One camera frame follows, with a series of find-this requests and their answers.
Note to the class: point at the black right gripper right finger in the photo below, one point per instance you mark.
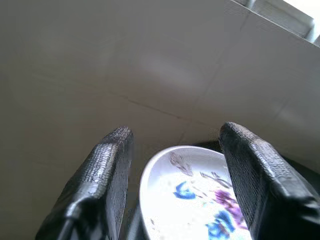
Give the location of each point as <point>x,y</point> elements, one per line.
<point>270,195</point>

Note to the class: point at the small flowered white bowl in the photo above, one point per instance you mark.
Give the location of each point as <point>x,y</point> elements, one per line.
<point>180,180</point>

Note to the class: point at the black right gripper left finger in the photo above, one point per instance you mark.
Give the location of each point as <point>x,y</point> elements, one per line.
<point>95,190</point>

